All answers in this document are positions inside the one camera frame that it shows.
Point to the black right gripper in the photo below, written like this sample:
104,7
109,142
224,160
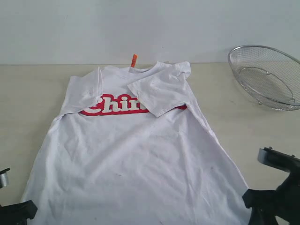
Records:
283,202

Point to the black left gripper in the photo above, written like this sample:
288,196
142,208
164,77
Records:
17,214

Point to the white t-shirt with red logo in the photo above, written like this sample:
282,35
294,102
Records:
132,147

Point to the orange shirt neck tag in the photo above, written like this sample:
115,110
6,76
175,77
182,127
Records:
134,59

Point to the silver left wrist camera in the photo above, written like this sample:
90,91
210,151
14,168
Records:
4,177

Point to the round metal wire mesh basket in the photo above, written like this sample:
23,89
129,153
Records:
267,74

